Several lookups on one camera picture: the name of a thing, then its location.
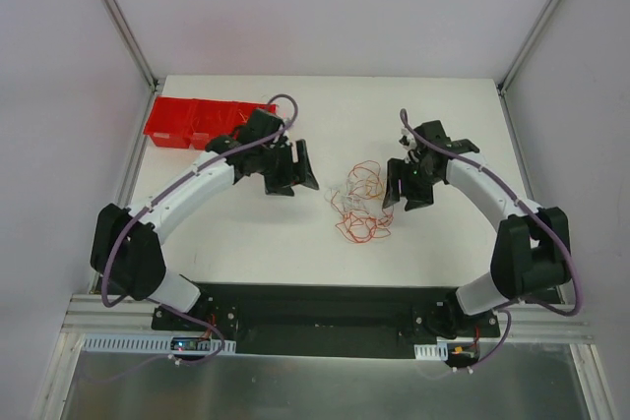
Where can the white slotted cable duct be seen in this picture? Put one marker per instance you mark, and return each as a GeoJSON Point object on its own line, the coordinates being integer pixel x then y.
{"type": "Point", "coordinates": [431, 352]}
{"type": "Point", "coordinates": [157, 344]}

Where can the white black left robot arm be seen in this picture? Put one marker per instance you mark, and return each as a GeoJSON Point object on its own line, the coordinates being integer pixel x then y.
{"type": "Point", "coordinates": [127, 241]}

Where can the white slotted cable duct left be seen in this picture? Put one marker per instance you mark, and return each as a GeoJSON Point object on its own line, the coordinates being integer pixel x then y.
{"type": "Point", "coordinates": [157, 344]}

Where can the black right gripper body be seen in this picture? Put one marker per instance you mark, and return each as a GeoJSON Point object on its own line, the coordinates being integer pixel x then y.
{"type": "Point", "coordinates": [410, 181]}

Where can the aluminium frame post right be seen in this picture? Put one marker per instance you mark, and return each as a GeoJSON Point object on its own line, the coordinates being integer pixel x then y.
{"type": "Point", "coordinates": [543, 18]}

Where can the red plastic bin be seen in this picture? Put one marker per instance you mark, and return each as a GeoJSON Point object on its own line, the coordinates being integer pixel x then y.
{"type": "Point", "coordinates": [184, 123]}

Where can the white slotted cable duct right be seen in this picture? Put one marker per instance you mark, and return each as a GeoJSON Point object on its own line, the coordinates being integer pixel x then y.
{"type": "Point", "coordinates": [431, 352]}

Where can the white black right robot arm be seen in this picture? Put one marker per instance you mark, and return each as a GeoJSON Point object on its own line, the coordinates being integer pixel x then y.
{"type": "Point", "coordinates": [532, 248]}

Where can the aluminium frame post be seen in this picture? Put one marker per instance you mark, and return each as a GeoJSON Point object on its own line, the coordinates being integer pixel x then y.
{"type": "Point", "coordinates": [543, 18]}
{"type": "Point", "coordinates": [129, 40]}

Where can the aluminium front rail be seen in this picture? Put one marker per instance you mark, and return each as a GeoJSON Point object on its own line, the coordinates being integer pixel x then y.
{"type": "Point", "coordinates": [86, 313]}

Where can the aluminium frame post left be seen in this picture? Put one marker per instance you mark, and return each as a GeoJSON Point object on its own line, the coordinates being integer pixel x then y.
{"type": "Point", "coordinates": [129, 40]}

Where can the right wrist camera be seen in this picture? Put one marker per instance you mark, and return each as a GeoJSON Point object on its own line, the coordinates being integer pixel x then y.
{"type": "Point", "coordinates": [408, 143]}

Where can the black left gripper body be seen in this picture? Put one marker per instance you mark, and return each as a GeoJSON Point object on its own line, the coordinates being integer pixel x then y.
{"type": "Point", "coordinates": [283, 164]}

